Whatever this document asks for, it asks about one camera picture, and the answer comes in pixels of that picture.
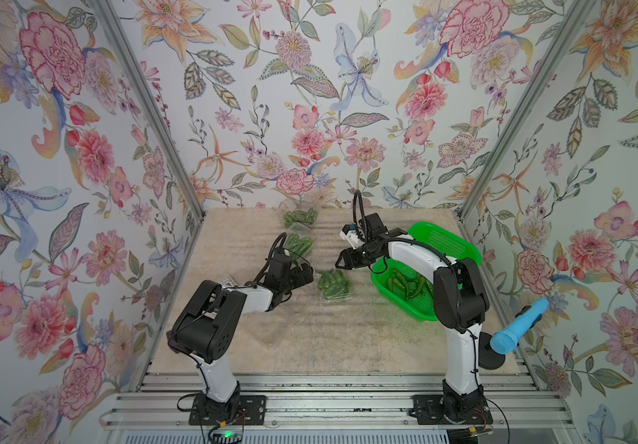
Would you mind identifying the green plastic mesh basket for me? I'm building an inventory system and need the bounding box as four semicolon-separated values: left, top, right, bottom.
371;222;483;322

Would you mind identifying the green peppers pile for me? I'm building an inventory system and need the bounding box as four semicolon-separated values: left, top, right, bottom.
385;269;434;301

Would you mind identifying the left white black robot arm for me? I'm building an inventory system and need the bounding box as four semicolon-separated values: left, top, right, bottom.
166;232;314;405

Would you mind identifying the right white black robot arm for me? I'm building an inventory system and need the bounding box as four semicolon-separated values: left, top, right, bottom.
335;192;491;425

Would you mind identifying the clear pepper container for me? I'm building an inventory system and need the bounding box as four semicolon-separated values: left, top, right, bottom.
317;268;352;301
280;205;319;229
283;231;314;260

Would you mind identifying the far clear pepper container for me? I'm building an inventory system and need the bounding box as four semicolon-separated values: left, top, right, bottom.
280;205;319;229

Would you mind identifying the black round microphone stand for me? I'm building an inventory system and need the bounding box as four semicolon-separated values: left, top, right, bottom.
478;332;506;370

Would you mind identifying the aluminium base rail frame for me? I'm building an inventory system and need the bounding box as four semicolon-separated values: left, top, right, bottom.
101;371;581;443

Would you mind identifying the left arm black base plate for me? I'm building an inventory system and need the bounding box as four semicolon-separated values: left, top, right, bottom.
188;394;267;427

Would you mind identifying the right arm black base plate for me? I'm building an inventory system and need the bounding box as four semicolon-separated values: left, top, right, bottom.
408;394;494;427

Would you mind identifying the left aluminium corner post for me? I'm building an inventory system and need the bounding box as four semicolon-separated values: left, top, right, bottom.
91;0;205;221

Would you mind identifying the aluminium corner post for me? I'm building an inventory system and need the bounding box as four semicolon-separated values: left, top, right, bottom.
457;0;593;222
91;0;205;221

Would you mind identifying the right aluminium corner post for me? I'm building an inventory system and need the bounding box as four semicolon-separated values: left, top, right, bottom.
457;0;593;222

